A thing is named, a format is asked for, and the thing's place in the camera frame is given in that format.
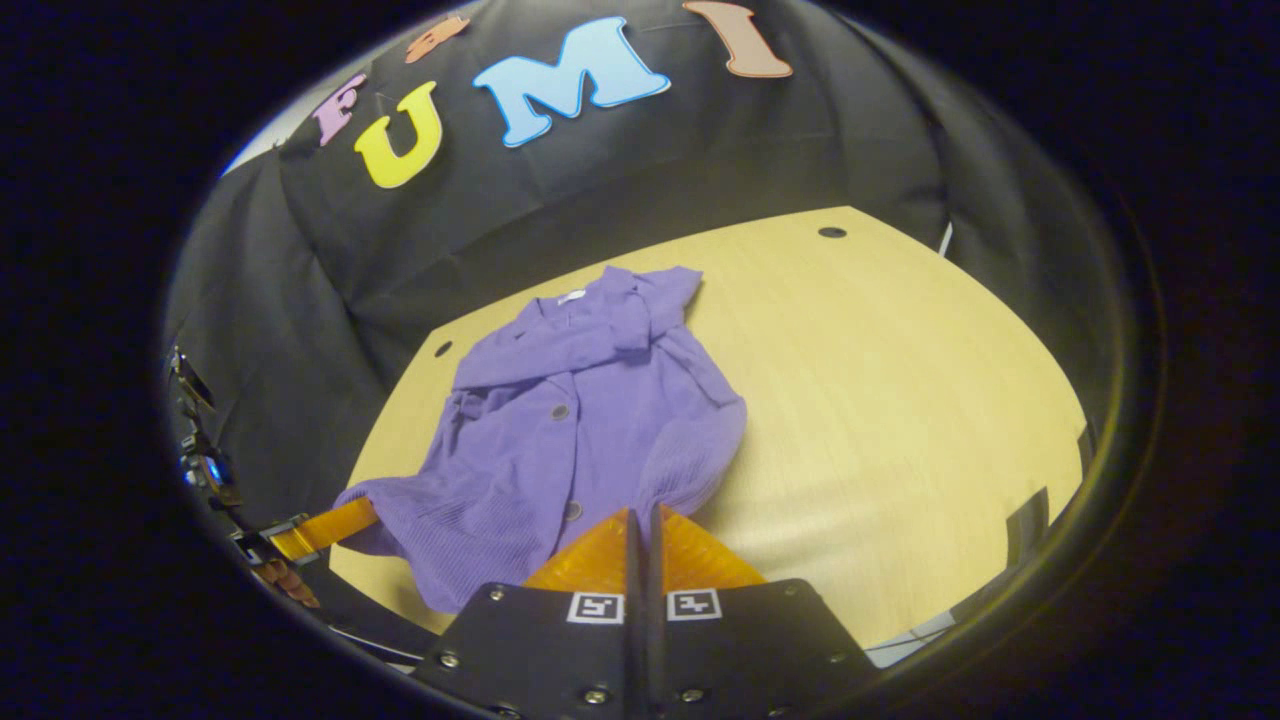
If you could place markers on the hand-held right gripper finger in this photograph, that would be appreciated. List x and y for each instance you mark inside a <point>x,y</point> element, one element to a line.
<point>634,620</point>
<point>655,620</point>

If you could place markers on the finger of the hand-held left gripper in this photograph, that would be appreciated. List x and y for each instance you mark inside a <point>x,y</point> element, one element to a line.
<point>320,527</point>

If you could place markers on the purple button shirt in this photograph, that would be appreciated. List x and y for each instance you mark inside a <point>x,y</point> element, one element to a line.
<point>560,440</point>

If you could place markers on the black backdrop cloth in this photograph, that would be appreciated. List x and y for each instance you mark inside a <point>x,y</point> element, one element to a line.
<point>700,150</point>

